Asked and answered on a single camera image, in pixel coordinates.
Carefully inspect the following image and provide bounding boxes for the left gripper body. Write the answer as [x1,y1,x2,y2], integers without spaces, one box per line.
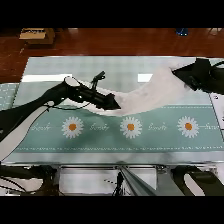
[77,85,112,110]

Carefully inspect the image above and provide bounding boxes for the white shirt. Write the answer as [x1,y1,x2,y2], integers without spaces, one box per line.
[70,62,198,117]

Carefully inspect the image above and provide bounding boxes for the cardboard box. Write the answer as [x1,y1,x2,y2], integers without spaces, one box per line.
[18,28,56,46]

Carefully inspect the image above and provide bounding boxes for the black cable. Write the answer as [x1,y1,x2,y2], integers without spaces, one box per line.
[111,171,126,197]
[43,100,92,112]

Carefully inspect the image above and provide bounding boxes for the silver frame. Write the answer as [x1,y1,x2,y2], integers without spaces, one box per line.
[0,161,224,197]

